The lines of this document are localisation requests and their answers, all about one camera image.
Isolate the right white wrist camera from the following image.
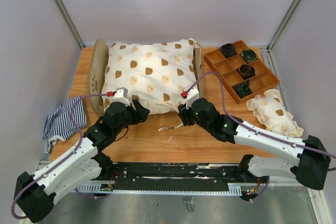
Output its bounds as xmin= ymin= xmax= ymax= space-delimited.
xmin=181 ymin=87 xmax=200 ymax=109

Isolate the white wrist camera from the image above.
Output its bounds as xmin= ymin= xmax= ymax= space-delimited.
xmin=112 ymin=87 xmax=131 ymax=106
xmin=181 ymin=87 xmax=200 ymax=109

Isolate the wooden pet bed frame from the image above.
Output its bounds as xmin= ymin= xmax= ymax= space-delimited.
xmin=88 ymin=38 xmax=203 ymax=117

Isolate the black rolled sock back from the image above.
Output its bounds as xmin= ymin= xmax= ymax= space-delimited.
xmin=219 ymin=43 xmax=236 ymax=58

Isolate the white slotted cable duct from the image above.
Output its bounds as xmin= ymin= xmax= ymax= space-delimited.
xmin=78 ymin=180 xmax=243 ymax=196

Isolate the dark green rolled sock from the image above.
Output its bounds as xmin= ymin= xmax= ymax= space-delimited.
xmin=233 ymin=80 xmax=252 ymax=98

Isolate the left aluminium frame post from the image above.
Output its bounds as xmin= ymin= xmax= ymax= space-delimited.
xmin=53 ymin=0 xmax=85 ymax=49

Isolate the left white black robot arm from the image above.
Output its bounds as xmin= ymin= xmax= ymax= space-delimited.
xmin=11 ymin=100 xmax=150 ymax=223

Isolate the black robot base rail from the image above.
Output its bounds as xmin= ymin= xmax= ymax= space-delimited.
xmin=88 ymin=162 xmax=265 ymax=186

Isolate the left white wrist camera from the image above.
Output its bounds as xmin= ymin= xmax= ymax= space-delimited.
xmin=112 ymin=87 xmax=131 ymax=106

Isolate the striped blue white cloth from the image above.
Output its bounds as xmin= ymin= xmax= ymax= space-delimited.
xmin=42 ymin=95 xmax=88 ymax=154

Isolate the right aluminium frame post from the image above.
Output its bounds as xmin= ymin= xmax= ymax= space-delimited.
xmin=267 ymin=0 xmax=302 ymax=51

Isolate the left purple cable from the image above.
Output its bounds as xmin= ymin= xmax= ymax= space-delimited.
xmin=10 ymin=91 xmax=114 ymax=219

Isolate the bear print bed cushion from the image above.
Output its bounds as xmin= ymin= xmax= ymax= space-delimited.
xmin=102 ymin=38 xmax=202 ymax=116

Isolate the black orange rolled sock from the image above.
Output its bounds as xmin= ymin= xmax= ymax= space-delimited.
xmin=236 ymin=64 xmax=255 ymax=80

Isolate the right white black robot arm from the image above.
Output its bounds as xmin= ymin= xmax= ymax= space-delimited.
xmin=178 ymin=98 xmax=331 ymax=190

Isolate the green black rolled sock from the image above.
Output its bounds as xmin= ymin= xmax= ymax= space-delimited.
xmin=240 ymin=49 xmax=257 ymax=63

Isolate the orange wooden compartment tray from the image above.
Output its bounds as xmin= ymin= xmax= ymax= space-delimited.
xmin=204 ymin=40 xmax=280 ymax=104

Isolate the aluminium frame post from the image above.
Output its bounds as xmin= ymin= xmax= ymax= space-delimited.
xmin=267 ymin=0 xmax=302 ymax=51
xmin=53 ymin=0 xmax=85 ymax=49

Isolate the small bear print pillow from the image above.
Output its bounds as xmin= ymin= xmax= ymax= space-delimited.
xmin=246 ymin=89 xmax=303 ymax=137

